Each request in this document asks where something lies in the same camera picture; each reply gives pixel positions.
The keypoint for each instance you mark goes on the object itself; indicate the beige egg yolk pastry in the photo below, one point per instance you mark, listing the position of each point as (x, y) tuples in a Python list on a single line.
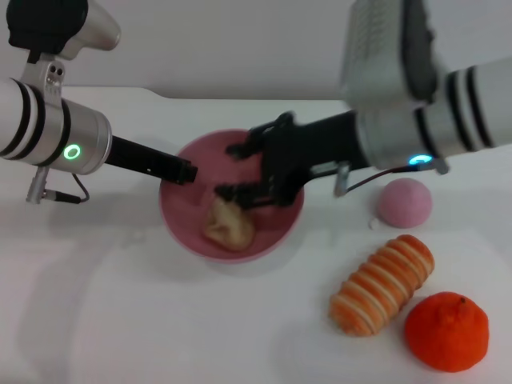
[(230, 230)]

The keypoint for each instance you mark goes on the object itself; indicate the striped orange bread roll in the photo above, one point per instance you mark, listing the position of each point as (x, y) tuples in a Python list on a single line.
[(380, 288)]

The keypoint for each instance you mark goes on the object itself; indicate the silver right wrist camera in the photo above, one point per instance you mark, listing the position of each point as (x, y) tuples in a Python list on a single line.
[(376, 52)]

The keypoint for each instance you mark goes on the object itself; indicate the small white crumb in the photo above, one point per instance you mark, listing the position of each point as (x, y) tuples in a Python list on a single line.
[(374, 224)]

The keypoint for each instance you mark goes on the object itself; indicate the pink round bun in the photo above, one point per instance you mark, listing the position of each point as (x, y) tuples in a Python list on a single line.
[(406, 204)]

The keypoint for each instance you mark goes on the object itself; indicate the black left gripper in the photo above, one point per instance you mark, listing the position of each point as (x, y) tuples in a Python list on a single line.
[(140, 158)]

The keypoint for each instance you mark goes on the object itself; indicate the orange tangerine toy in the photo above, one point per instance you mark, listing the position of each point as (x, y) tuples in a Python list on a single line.
[(446, 332)]

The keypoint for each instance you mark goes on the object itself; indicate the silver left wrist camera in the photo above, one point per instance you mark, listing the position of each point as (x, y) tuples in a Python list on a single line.
[(48, 20)]

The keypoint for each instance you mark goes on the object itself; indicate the pink plastic bowl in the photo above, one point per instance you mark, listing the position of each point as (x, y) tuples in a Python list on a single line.
[(188, 232)]

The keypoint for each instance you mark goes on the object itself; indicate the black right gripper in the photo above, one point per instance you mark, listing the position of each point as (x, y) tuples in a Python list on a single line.
[(304, 148)]

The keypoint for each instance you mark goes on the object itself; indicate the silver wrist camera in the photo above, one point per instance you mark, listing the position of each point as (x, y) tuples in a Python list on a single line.
[(48, 20), (376, 52)]

